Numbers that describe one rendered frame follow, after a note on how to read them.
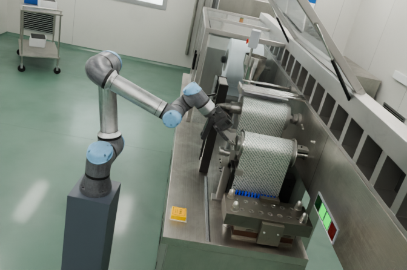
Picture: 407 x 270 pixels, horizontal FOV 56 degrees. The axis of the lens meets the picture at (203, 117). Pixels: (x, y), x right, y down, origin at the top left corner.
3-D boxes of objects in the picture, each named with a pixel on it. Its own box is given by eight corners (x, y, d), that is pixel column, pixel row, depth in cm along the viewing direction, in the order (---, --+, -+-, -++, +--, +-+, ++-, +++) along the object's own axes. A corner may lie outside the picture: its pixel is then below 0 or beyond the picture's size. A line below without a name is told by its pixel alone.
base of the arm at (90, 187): (74, 194, 179) (76, 175, 175) (85, 177, 193) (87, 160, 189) (106, 200, 179) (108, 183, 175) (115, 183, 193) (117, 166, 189)
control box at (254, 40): (246, 44, 225) (250, 27, 221) (257, 47, 224) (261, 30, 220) (244, 46, 219) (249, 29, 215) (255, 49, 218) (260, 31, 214)
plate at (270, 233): (255, 240, 174) (261, 220, 170) (277, 243, 175) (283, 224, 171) (256, 244, 171) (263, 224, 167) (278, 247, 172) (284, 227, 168)
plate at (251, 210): (221, 202, 185) (224, 192, 182) (300, 215, 188) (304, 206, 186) (223, 224, 170) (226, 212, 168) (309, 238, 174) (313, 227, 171)
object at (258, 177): (230, 190, 187) (240, 157, 180) (277, 198, 189) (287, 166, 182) (231, 190, 187) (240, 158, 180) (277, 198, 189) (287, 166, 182)
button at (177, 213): (171, 209, 183) (172, 205, 182) (185, 212, 184) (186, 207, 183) (170, 219, 177) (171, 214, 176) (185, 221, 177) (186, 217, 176)
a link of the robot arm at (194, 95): (181, 88, 179) (195, 77, 176) (196, 105, 182) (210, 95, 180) (179, 94, 172) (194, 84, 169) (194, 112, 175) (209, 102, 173)
